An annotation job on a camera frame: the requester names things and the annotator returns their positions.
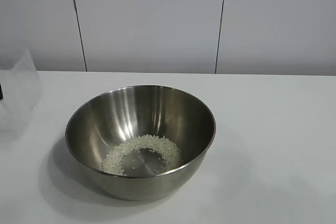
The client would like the white uncooked rice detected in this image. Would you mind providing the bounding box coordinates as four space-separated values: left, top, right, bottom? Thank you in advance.
101 134 184 175

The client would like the stainless steel mixing bowl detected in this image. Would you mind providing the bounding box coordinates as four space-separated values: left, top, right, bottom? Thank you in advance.
65 84 217 201

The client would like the clear plastic measuring cup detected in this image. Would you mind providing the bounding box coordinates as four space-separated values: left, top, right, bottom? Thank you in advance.
0 49 40 136

